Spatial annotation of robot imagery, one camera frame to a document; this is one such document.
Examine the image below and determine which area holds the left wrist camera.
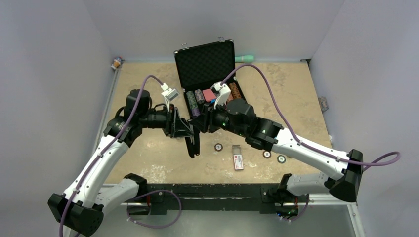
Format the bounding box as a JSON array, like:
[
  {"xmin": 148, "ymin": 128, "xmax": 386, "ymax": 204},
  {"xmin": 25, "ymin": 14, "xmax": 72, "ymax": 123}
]
[{"xmin": 161, "ymin": 83, "xmax": 179, "ymax": 111}]

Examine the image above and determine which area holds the red-brown poker chip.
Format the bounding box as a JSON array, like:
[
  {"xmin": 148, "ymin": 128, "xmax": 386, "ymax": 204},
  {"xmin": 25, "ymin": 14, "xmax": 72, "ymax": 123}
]
[{"xmin": 262, "ymin": 151, "xmax": 272, "ymax": 158}]

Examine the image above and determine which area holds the pink card deck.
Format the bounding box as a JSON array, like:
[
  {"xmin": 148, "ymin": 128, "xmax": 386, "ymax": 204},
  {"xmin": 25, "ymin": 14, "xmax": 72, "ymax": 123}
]
[{"xmin": 202, "ymin": 89, "xmax": 217, "ymax": 102}]

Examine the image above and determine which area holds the brown poker chip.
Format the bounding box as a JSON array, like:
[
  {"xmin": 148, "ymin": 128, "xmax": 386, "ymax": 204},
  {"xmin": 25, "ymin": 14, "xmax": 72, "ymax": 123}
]
[{"xmin": 214, "ymin": 143, "xmax": 223, "ymax": 152}]

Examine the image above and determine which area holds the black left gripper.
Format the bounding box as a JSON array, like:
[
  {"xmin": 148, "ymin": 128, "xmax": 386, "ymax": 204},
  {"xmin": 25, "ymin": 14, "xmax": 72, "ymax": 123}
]
[{"xmin": 139, "ymin": 103, "xmax": 194, "ymax": 138}]

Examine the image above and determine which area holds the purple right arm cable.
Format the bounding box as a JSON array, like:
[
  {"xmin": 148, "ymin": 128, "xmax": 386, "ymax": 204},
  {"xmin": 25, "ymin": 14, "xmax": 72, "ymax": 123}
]
[{"xmin": 220, "ymin": 64, "xmax": 402, "ymax": 167}]

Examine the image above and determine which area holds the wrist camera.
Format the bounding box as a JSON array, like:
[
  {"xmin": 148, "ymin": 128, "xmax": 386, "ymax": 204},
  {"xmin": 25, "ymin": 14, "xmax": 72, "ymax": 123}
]
[
  {"xmin": 161, "ymin": 83, "xmax": 179, "ymax": 111},
  {"xmin": 210, "ymin": 82, "xmax": 231, "ymax": 109}
]

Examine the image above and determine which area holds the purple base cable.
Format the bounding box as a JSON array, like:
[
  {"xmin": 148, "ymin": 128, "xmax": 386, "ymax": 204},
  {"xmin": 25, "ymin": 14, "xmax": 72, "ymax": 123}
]
[{"xmin": 126, "ymin": 187, "xmax": 183, "ymax": 229}]

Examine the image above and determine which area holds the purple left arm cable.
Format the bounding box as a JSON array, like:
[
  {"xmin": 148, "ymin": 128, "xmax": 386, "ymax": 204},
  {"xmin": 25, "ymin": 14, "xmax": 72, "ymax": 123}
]
[{"xmin": 59, "ymin": 74, "xmax": 169, "ymax": 237}]

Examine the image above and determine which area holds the mint green bottle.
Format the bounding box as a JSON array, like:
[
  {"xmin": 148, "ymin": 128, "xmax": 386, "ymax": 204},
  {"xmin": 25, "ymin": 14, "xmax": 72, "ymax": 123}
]
[{"xmin": 235, "ymin": 55, "xmax": 254, "ymax": 64}]

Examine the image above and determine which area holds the black stapler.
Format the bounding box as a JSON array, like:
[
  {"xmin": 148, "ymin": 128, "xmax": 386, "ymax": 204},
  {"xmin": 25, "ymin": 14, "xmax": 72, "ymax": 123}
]
[{"xmin": 185, "ymin": 125, "xmax": 200, "ymax": 158}]

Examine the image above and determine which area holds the green poker chip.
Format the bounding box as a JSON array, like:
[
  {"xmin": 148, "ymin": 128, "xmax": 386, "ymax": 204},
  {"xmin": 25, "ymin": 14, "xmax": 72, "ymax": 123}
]
[{"xmin": 277, "ymin": 155, "xmax": 286, "ymax": 164}]

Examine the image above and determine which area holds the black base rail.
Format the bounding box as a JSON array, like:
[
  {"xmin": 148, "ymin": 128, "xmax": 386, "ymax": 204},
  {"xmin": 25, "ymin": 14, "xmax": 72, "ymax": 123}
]
[{"xmin": 132, "ymin": 183, "xmax": 307, "ymax": 216}]

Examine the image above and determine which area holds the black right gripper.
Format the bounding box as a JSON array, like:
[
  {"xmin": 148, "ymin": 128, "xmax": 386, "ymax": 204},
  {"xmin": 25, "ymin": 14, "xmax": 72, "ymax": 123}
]
[{"xmin": 191, "ymin": 99, "xmax": 247, "ymax": 138}]

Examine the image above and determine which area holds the small orange bottle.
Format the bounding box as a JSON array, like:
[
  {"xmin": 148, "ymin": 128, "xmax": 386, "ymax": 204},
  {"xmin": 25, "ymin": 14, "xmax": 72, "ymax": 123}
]
[{"xmin": 111, "ymin": 57, "xmax": 124, "ymax": 70}]

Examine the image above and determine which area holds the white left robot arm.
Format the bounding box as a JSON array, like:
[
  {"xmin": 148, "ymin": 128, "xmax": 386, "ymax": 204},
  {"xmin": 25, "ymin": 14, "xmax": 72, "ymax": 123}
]
[{"xmin": 48, "ymin": 88, "xmax": 193, "ymax": 237}]

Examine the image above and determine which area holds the black poker chip case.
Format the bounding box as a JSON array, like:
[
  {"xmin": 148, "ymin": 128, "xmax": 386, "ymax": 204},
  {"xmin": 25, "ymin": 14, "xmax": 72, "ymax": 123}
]
[{"xmin": 173, "ymin": 39, "xmax": 236, "ymax": 119}]

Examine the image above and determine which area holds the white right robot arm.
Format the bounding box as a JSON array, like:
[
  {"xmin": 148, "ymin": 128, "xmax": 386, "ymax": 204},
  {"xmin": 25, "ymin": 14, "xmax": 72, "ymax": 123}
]
[{"xmin": 191, "ymin": 99, "xmax": 363, "ymax": 202}]

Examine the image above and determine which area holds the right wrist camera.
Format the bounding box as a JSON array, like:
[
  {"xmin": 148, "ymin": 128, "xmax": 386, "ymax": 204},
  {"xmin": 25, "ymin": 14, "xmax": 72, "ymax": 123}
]
[{"xmin": 210, "ymin": 82, "xmax": 231, "ymax": 109}]

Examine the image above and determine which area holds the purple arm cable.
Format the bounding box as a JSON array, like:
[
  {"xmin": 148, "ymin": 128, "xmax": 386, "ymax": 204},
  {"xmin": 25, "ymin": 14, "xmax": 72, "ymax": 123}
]
[
  {"xmin": 220, "ymin": 64, "xmax": 402, "ymax": 167},
  {"xmin": 59, "ymin": 74, "xmax": 169, "ymax": 237}
]

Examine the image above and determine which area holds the red staple box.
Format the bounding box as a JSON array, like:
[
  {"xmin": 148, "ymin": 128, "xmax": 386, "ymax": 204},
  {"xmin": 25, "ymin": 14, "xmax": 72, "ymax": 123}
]
[{"xmin": 232, "ymin": 145, "xmax": 244, "ymax": 170}]

